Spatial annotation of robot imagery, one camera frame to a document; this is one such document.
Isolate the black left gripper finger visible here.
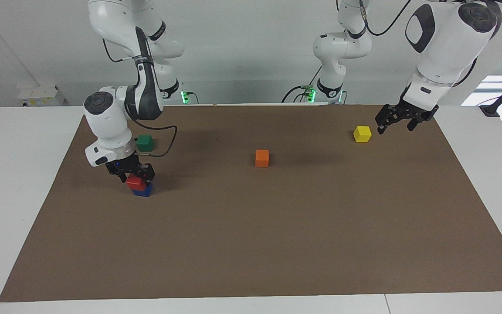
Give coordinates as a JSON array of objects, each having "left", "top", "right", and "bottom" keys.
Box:
[
  {"left": 375, "top": 105, "right": 402, "bottom": 135},
  {"left": 407, "top": 114, "right": 434, "bottom": 132}
]

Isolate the red wooden block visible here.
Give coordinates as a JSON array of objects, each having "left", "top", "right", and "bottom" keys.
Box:
[{"left": 125, "top": 175, "right": 147, "bottom": 191}]

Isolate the yellow wooden block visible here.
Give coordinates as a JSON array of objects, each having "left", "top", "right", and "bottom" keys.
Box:
[{"left": 353, "top": 126, "right": 372, "bottom": 143}]

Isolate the white power strip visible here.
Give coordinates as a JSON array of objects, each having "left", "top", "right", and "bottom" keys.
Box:
[{"left": 17, "top": 85, "right": 66, "bottom": 106}]

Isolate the brown paper mat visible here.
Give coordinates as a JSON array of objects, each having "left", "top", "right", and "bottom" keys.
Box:
[{"left": 0, "top": 104, "right": 502, "bottom": 302}]

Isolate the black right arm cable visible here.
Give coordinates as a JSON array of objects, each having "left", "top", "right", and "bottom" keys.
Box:
[{"left": 102, "top": 38, "right": 177, "bottom": 157}]

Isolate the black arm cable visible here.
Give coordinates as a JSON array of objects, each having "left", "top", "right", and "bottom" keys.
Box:
[
  {"left": 360, "top": 0, "right": 478, "bottom": 85},
  {"left": 102, "top": 38, "right": 177, "bottom": 157}
]

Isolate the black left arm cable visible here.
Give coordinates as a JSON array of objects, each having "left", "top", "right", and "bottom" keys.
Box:
[{"left": 360, "top": 0, "right": 478, "bottom": 85}]

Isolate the black base cable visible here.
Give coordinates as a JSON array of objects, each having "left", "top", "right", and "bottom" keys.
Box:
[
  {"left": 181, "top": 83, "right": 199, "bottom": 104},
  {"left": 282, "top": 65, "right": 323, "bottom": 103}
]

